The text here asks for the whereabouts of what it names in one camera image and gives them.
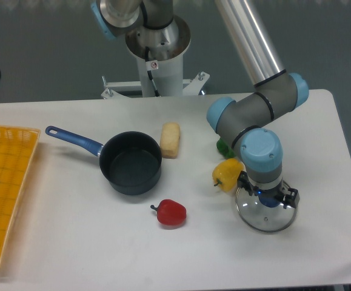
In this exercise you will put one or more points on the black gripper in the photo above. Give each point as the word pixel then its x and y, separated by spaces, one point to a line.
pixel 275 190

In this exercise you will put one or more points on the glass lid blue knob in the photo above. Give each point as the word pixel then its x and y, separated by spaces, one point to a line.
pixel 264 215

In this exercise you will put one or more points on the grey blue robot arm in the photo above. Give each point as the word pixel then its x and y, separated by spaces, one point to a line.
pixel 239 123

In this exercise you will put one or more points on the yellow bell pepper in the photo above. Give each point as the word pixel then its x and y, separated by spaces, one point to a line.
pixel 226 173

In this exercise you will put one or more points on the green bell pepper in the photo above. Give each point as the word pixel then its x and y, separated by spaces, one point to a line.
pixel 224 149

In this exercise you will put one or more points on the red bell pepper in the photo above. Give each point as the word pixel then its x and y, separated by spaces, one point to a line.
pixel 170 212

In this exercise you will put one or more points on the beige bread loaf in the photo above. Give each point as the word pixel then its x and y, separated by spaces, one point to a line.
pixel 169 142

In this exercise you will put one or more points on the yellow woven tray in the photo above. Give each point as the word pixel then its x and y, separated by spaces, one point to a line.
pixel 17 149

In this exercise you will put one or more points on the dark saucepan blue handle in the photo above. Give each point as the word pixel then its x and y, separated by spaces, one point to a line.
pixel 130 161

